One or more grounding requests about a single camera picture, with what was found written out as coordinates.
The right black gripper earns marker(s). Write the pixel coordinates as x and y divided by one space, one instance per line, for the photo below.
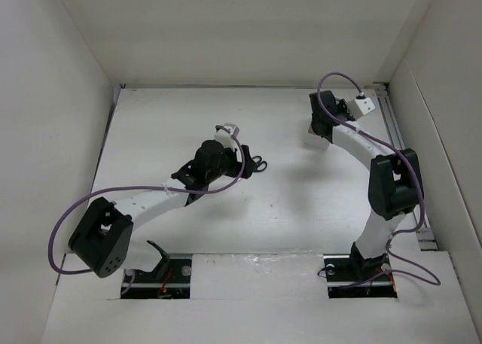
343 106

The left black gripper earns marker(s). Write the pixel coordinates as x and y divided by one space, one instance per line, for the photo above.
236 165

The black handled scissors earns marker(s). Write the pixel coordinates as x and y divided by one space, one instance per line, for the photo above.
260 164

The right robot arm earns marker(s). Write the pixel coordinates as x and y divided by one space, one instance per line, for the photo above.
391 192

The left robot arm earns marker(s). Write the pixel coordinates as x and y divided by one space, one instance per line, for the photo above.
102 239

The white divided container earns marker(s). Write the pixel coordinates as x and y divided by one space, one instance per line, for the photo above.
312 140

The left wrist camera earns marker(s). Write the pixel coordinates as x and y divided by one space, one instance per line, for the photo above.
226 135

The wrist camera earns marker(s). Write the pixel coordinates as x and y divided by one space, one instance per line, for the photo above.
226 135
362 106

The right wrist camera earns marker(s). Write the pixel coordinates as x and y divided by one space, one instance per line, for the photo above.
362 106

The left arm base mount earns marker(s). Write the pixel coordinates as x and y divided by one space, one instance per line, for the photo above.
170 279

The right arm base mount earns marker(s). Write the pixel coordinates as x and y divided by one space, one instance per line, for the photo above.
349 277

